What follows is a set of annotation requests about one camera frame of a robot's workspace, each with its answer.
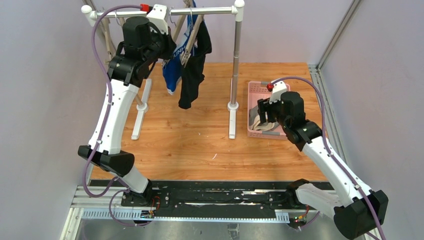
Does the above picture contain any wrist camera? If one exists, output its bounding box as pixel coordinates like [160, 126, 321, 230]
[266, 79, 288, 104]
[146, 4, 170, 35]

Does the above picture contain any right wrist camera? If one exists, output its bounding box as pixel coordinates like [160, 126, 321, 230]
[266, 79, 288, 104]

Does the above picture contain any blue underwear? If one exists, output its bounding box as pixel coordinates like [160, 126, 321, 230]
[162, 13, 198, 95]

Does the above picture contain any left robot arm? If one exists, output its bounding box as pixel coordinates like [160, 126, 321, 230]
[77, 16, 176, 206]

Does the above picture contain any metal clothes rack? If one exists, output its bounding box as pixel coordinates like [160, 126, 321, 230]
[81, 0, 245, 139]

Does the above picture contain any black underwear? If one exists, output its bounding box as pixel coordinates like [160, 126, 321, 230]
[178, 21, 212, 110]

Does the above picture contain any empty beige hanger left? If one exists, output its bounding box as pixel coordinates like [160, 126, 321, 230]
[101, 18, 116, 65]

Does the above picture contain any grey white underwear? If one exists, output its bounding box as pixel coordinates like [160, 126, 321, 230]
[248, 105, 281, 133]

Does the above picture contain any pink plastic basket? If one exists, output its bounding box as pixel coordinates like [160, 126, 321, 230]
[247, 81, 287, 140]

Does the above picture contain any beige hanger with black underwear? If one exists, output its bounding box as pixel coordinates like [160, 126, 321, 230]
[180, 14, 204, 68]

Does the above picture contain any beige clip hanger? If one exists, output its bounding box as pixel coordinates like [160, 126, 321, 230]
[114, 12, 126, 27]

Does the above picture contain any beige hanger with blue underwear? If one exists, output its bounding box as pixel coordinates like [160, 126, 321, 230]
[172, 0, 194, 43]

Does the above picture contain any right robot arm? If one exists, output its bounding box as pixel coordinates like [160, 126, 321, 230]
[257, 91, 389, 240]

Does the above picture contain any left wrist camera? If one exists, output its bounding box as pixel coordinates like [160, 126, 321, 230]
[146, 4, 170, 35]

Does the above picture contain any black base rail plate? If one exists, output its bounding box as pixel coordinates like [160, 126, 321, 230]
[120, 179, 335, 221]

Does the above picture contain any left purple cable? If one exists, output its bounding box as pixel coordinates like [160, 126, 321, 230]
[82, 3, 153, 228]

